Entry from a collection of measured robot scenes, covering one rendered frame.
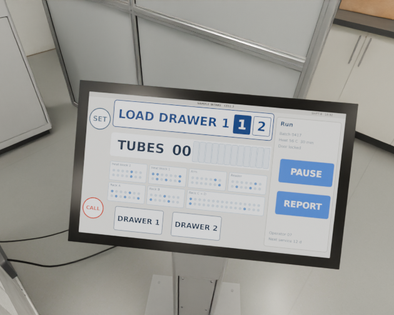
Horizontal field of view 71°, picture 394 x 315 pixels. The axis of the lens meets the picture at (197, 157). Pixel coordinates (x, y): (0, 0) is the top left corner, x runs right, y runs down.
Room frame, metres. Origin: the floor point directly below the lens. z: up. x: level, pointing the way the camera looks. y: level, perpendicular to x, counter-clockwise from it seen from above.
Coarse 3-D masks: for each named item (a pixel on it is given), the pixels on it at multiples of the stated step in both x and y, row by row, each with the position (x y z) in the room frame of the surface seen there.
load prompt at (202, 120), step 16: (128, 112) 0.43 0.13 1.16; (144, 112) 0.43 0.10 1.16; (160, 112) 0.43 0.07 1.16; (176, 112) 0.43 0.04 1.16; (192, 112) 0.43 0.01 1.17; (208, 112) 0.44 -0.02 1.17; (224, 112) 0.44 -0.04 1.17; (240, 112) 0.44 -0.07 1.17; (256, 112) 0.44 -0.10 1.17; (144, 128) 0.41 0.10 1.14; (160, 128) 0.42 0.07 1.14; (176, 128) 0.42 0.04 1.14; (192, 128) 0.42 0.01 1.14; (208, 128) 0.42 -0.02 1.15; (224, 128) 0.42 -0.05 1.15; (240, 128) 0.42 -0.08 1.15; (256, 128) 0.42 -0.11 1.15; (272, 128) 0.42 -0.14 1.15
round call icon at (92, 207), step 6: (84, 198) 0.33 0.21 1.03; (90, 198) 0.33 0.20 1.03; (96, 198) 0.33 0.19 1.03; (102, 198) 0.33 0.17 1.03; (84, 204) 0.32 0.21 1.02; (90, 204) 0.32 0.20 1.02; (96, 204) 0.32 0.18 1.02; (102, 204) 0.32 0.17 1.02; (84, 210) 0.31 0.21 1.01; (90, 210) 0.31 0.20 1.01; (96, 210) 0.31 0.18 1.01; (102, 210) 0.31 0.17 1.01; (84, 216) 0.31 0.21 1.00; (90, 216) 0.31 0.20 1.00; (96, 216) 0.31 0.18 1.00; (102, 216) 0.31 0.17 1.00
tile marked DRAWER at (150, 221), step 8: (120, 208) 0.32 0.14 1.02; (128, 208) 0.32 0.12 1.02; (136, 208) 0.32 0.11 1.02; (144, 208) 0.32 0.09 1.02; (120, 216) 0.31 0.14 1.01; (128, 216) 0.31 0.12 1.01; (136, 216) 0.31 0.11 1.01; (144, 216) 0.31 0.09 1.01; (152, 216) 0.31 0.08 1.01; (160, 216) 0.31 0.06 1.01; (120, 224) 0.30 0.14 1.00; (128, 224) 0.30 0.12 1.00; (136, 224) 0.30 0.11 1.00; (144, 224) 0.30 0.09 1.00; (152, 224) 0.30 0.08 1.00; (160, 224) 0.30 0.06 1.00; (144, 232) 0.29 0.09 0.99; (152, 232) 0.29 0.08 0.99; (160, 232) 0.29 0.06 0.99
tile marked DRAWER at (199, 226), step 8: (176, 216) 0.31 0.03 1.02; (184, 216) 0.31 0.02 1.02; (192, 216) 0.31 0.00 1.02; (200, 216) 0.31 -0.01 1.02; (208, 216) 0.31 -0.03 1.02; (216, 216) 0.31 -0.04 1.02; (176, 224) 0.30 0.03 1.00; (184, 224) 0.30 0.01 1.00; (192, 224) 0.30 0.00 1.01; (200, 224) 0.30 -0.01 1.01; (208, 224) 0.30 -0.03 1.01; (216, 224) 0.30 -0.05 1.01; (176, 232) 0.29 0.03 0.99; (184, 232) 0.29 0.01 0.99; (192, 232) 0.29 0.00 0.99; (200, 232) 0.29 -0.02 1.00; (208, 232) 0.29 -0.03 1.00; (216, 232) 0.29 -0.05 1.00; (216, 240) 0.28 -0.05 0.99
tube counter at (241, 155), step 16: (176, 144) 0.40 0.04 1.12; (192, 144) 0.40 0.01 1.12; (208, 144) 0.40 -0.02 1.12; (224, 144) 0.40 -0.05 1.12; (240, 144) 0.40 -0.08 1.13; (176, 160) 0.38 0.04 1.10; (192, 160) 0.38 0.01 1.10; (208, 160) 0.38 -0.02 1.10; (224, 160) 0.38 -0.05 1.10; (240, 160) 0.38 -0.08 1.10; (256, 160) 0.38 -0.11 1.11
